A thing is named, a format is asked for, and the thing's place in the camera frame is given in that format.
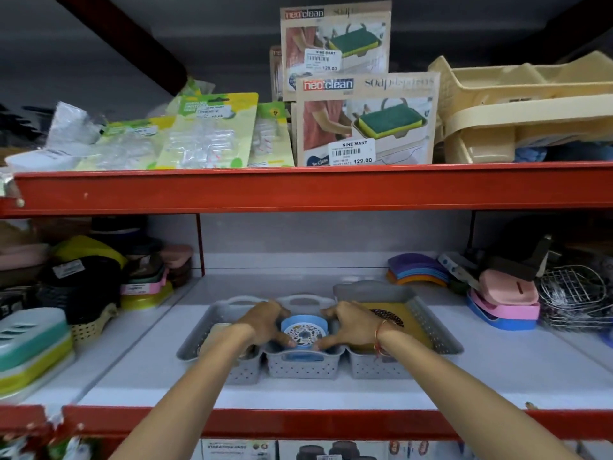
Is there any white product box red print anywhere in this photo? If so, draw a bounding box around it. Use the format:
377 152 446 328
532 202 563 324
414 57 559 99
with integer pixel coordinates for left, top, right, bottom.
388 440 463 460

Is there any white printed product box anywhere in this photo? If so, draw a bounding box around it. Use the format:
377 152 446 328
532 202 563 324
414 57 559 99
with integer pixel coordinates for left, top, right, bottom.
201 439 279 460

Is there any pink soap case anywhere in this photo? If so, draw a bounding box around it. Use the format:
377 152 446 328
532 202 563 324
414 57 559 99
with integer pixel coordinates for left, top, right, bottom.
160 243 195 289

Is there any yellow plastic lid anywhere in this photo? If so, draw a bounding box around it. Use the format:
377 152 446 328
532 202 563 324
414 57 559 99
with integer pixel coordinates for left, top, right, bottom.
52 234 128 270

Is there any white and blue carded tool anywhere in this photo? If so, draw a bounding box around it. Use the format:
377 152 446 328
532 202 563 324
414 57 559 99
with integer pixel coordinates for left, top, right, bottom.
438 252 481 291

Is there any green card blister packet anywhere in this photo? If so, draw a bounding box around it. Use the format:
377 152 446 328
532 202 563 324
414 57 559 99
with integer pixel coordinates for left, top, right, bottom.
247 101 296 168
76 117 176 171
155 92 260 169

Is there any black plastic holder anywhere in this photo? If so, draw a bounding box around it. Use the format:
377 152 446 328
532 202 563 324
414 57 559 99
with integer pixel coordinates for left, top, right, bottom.
488 234 552 283

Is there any cream plastic caddy basket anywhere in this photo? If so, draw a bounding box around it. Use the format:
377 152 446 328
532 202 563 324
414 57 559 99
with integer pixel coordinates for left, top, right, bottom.
427 50 613 165

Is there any blue round soap case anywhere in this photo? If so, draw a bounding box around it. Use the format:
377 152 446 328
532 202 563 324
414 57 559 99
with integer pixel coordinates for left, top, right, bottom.
280 314 329 350

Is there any cream woven plastic basket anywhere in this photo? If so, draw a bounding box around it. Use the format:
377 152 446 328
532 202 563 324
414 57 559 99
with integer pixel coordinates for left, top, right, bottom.
71 303 119 344

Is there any product box with black jars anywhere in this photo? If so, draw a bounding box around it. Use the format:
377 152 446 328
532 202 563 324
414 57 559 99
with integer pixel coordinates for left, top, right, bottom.
278 440 389 460

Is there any green white yellow soap box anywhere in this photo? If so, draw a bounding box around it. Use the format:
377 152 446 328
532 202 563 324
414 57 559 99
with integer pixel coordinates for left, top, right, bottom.
0 307 76 404

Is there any black plastic basket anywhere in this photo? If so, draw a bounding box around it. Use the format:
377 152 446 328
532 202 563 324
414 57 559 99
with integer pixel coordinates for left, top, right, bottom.
37 255 121 326

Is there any red metal shelf beam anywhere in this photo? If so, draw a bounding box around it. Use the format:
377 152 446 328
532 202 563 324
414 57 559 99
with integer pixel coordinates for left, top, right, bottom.
0 160 613 219
0 403 613 442

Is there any stack of purple blue dishes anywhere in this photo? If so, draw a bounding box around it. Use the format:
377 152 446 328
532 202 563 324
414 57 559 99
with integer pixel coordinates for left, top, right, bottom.
386 253 450 287

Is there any chrome wire soap rack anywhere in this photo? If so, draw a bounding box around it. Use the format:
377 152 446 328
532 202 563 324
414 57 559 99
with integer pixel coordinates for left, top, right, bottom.
535 262 613 332

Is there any person's left hand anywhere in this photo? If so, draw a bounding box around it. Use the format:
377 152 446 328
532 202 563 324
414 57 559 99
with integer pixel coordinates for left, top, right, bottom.
235 300 295 355

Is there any large grey plastic basket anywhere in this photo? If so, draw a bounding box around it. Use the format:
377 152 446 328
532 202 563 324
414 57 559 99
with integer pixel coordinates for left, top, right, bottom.
332 281 465 380

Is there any small grey plastic basket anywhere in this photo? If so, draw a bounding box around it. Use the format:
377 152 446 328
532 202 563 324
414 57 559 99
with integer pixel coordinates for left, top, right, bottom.
263 294 348 379
176 296 267 385

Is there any stack of coloured soap cases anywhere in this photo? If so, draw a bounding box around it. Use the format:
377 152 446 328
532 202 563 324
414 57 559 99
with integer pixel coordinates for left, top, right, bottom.
119 253 174 310

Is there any pink and blue soap dish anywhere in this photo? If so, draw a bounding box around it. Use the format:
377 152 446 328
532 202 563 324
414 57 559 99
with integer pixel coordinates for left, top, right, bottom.
466 269 541 331

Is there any red thread bracelet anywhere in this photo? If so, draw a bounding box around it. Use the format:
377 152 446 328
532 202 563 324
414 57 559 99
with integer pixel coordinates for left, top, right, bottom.
373 319 392 358

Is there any dark diagonal shelf brace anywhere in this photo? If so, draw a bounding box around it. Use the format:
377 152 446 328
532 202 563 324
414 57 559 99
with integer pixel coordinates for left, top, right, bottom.
50 0 188 97

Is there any yellow soap dish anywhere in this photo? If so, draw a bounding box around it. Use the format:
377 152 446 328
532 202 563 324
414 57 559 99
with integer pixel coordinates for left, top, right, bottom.
352 302 421 355

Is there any clear plastic bag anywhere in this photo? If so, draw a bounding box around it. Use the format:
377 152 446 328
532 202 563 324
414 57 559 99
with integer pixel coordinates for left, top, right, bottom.
45 101 105 155

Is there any person's left forearm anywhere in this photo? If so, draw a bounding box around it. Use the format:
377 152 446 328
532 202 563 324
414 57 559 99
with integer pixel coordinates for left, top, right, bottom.
109 325 259 460

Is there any soap dispenser cardboard box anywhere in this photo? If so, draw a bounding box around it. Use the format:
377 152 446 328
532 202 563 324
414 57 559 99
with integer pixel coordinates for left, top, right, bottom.
295 72 441 167
280 0 393 102
269 45 284 102

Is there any white plastic packet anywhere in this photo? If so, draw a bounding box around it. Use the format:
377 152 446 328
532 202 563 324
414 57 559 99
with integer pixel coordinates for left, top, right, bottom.
4 150 83 174

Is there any person's right forearm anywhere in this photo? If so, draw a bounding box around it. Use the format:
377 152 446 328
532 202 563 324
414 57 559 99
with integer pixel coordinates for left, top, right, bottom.
376 321 583 460

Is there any person's right hand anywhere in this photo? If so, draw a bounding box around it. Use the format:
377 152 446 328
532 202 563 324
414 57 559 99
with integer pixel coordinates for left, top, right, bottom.
313 301 390 353

